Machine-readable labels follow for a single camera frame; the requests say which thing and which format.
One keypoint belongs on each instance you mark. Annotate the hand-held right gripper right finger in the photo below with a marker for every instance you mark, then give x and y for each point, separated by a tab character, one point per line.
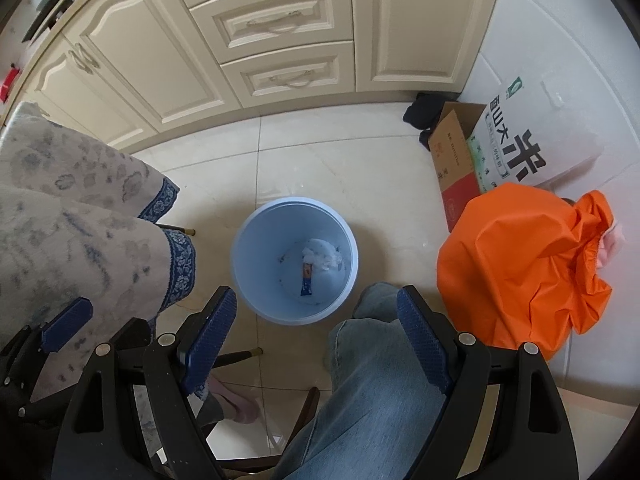
425	340

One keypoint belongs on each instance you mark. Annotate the pink cloth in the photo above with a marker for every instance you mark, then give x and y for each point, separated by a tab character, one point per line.
612	245

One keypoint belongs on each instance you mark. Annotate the wooden table leg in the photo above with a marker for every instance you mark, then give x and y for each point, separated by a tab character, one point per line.
237	357
177	230

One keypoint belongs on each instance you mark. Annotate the cardboard box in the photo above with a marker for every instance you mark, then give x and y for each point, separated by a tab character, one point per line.
450	160

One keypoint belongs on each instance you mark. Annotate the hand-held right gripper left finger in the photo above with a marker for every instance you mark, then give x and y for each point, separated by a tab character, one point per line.
210	340

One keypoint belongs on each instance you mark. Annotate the white rice bag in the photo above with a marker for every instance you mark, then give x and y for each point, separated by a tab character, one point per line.
530	130

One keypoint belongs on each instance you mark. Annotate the cream cabinet door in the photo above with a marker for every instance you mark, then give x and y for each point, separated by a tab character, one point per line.
85	95
150	45
425	20

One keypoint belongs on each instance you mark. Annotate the person's jeans leg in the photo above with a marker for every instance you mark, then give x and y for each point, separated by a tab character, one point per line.
365	400

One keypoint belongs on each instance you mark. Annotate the black gas stove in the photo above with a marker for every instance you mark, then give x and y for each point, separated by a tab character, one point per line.
47	15

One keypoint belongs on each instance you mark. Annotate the white crumpled tissue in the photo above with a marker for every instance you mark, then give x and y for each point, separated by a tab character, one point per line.
322	255

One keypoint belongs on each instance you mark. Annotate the blue orange wrapper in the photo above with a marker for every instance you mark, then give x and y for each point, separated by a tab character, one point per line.
305	280

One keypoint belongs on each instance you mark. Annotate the red container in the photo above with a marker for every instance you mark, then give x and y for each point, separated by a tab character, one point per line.
9	82

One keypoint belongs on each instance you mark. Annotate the blue plastic bin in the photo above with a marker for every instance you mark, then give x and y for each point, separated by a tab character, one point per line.
280	240

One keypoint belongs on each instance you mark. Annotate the floral tablecloth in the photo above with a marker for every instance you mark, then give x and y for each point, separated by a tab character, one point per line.
75	210

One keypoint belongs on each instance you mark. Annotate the orange plastic bag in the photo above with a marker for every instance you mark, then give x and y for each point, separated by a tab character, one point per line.
510	270

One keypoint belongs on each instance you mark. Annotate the cream cabinet drawer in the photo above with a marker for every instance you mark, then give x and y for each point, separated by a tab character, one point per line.
290	75
272	17

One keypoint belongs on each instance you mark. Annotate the cream kitchen cabinet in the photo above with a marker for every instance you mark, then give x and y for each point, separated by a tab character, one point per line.
150	60

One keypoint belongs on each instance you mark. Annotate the dark wooden chair leg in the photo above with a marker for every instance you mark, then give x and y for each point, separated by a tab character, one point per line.
310	410

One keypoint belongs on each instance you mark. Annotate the dark cloth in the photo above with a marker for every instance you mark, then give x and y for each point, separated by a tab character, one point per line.
425	110

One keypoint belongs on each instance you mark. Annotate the pink slipper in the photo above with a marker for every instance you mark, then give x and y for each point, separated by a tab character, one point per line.
235	402

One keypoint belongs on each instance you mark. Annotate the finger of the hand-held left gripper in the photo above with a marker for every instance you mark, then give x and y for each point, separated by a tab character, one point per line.
67	322
132	332

